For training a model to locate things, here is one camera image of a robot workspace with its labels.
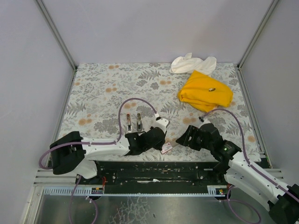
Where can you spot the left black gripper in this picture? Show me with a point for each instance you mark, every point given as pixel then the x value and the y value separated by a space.
pixel 133 135

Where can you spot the yellow cloth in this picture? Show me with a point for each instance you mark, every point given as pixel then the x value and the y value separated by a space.
pixel 196 92

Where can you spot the left aluminium frame post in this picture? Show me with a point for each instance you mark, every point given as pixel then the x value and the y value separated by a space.
pixel 53 28

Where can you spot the right aluminium frame post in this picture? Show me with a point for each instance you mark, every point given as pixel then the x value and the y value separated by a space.
pixel 271 9

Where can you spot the floral table mat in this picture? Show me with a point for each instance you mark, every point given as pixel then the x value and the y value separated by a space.
pixel 103 94

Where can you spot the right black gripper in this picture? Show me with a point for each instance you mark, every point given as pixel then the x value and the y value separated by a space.
pixel 187 136

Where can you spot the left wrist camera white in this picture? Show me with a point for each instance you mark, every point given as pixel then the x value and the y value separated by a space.
pixel 161 123

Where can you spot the red white staple box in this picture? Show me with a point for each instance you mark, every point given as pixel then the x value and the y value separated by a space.
pixel 166 148

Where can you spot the white cloth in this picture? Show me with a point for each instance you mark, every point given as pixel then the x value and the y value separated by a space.
pixel 189 64

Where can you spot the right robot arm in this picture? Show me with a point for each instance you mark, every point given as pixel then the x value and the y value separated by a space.
pixel 277 197

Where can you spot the aluminium frame post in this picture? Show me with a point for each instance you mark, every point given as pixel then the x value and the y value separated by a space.
pixel 271 9
pixel 53 28

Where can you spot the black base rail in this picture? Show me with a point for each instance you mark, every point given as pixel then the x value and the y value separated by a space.
pixel 155 174

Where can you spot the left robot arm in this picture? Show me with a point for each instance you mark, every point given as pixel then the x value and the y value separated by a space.
pixel 71 154

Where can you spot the white slotted cable duct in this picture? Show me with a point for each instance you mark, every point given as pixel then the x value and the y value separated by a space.
pixel 201 191

